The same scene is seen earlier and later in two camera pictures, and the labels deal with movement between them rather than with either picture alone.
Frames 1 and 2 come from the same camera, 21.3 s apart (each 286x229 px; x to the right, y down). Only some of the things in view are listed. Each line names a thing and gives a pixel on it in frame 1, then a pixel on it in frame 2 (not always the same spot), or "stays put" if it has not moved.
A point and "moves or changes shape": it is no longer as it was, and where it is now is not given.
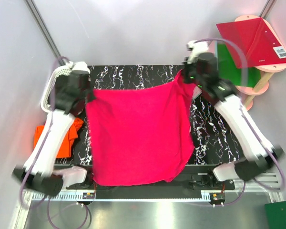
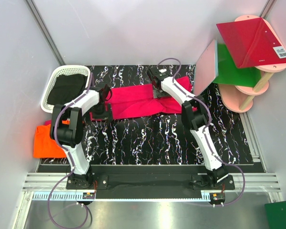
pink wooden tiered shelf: [266, 71] stays put
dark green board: [280, 215] stays put
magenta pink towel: [141, 136] moves or changes shape
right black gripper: [186, 67] to [156, 94]
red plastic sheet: [260, 43] stays put
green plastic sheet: [228, 70] stays put
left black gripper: [90, 86] to [104, 116]
